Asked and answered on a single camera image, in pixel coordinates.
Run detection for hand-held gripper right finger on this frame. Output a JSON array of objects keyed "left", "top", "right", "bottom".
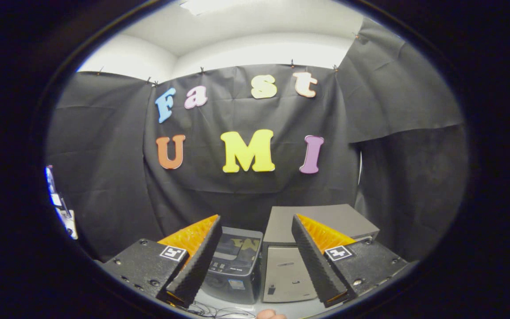
[{"left": 291, "top": 214, "right": 410, "bottom": 308}]

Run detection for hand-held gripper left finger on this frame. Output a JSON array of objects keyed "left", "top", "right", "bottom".
[{"left": 102, "top": 214, "right": 223, "bottom": 308}]

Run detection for dark grey washing machine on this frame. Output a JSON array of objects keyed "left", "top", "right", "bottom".
[{"left": 202, "top": 226, "right": 263, "bottom": 305}]

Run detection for grey metal cabinet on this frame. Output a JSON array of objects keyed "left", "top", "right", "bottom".
[{"left": 262, "top": 204, "right": 380, "bottom": 303}]

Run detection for black backdrop cloth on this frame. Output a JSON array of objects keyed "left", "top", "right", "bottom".
[{"left": 45, "top": 18, "right": 469, "bottom": 262}]

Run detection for white and blue equipment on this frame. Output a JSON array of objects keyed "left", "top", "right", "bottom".
[{"left": 45, "top": 165, "right": 79, "bottom": 240}]

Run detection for row of small cloth clips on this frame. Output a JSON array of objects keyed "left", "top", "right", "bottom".
[{"left": 97, "top": 32, "right": 359, "bottom": 86}]

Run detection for thin black cables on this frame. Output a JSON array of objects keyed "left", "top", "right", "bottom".
[{"left": 166, "top": 301, "right": 255, "bottom": 319}]

